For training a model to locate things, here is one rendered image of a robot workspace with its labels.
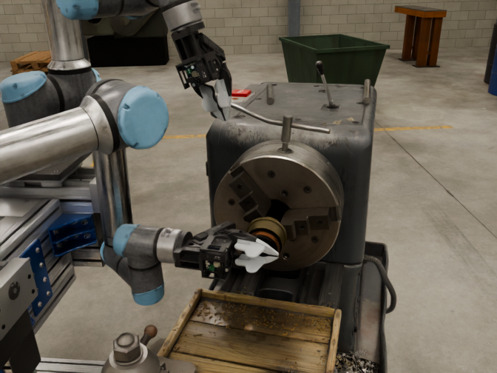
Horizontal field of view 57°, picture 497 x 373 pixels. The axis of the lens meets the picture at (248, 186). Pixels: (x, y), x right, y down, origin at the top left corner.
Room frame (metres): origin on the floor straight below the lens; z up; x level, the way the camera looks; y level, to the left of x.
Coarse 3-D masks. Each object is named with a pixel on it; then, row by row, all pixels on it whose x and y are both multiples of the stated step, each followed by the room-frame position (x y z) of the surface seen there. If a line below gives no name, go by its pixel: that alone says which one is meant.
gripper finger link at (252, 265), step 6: (240, 258) 0.85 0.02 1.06; (246, 258) 0.84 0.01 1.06; (252, 258) 0.84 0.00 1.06; (258, 258) 0.84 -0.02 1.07; (264, 258) 0.83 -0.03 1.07; (270, 258) 0.83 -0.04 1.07; (276, 258) 0.83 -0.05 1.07; (240, 264) 0.82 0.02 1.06; (246, 264) 0.82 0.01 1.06; (252, 264) 0.82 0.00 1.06; (258, 264) 0.82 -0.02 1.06; (246, 270) 0.80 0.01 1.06; (252, 270) 0.80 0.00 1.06
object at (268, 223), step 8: (256, 224) 0.90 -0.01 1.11; (264, 224) 0.89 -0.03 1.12; (272, 224) 0.89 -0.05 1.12; (280, 224) 0.90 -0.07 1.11; (248, 232) 0.89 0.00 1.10; (256, 232) 0.87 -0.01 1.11; (264, 232) 0.86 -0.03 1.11; (272, 232) 0.87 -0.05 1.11; (280, 232) 0.89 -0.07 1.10; (264, 240) 0.85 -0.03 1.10; (272, 240) 0.85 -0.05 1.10; (280, 240) 0.87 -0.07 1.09; (280, 248) 0.87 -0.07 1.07
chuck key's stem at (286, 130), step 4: (284, 116) 1.03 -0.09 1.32; (288, 116) 1.03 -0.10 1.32; (292, 116) 1.03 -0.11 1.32; (284, 120) 1.03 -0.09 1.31; (288, 120) 1.02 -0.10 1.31; (284, 124) 1.03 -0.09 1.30; (288, 124) 1.02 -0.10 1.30; (284, 128) 1.03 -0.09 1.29; (288, 128) 1.02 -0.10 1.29; (284, 132) 1.02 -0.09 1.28; (288, 132) 1.02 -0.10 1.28; (284, 136) 1.02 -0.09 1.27; (288, 136) 1.02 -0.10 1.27; (284, 140) 1.02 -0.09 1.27; (288, 140) 1.03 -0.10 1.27; (284, 144) 1.03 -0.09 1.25; (284, 148) 1.03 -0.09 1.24
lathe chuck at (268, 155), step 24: (288, 144) 1.08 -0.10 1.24; (264, 168) 1.00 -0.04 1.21; (288, 168) 0.99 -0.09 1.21; (312, 168) 0.98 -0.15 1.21; (216, 192) 1.04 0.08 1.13; (264, 192) 1.00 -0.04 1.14; (288, 192) 0.99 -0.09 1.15; (312, 192) 0.97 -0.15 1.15; (336, 192) 0.98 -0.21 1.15; (216, 216) 1.04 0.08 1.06; (240, 216) 1.02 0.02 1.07; (288, 240) 0.99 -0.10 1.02; (312, 240) 0.97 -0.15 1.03; (264, 264) 1.00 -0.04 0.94; (288, 264) 0.99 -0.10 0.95
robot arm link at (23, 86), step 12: (36, 72) 1.26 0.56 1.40; (0, 84) 1.20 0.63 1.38; (12, 84) 1.18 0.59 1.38; (24, 84) 1.18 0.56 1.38; (36, 84) 1.20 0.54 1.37; (48, 84) 1.24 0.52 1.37; (12, 96) 1.17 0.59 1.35; (24, 96) 1.17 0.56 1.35; (36, 96) 1.19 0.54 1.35; (48, 96) 1.22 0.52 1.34; (60, 96) 1.24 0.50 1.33; (12, 108) 1.17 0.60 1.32; (24, 108) 1.17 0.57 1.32; (36, 108) 1.19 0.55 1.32; (48, 108) 1.21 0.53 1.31; (60, 108) 1.24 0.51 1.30; (12, 120) 1.18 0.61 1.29; (24, 120) 1.17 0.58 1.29
